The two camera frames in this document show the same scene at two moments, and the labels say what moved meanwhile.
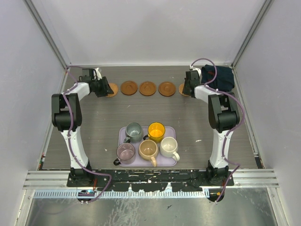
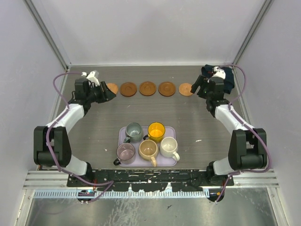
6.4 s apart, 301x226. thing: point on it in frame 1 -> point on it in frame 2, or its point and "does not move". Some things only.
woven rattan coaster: x=114 y=89 does not move
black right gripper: x=185 y=91 -> x=199 y=83
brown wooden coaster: x=166 y=89 does not move
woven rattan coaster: x=180 y=88 does not move
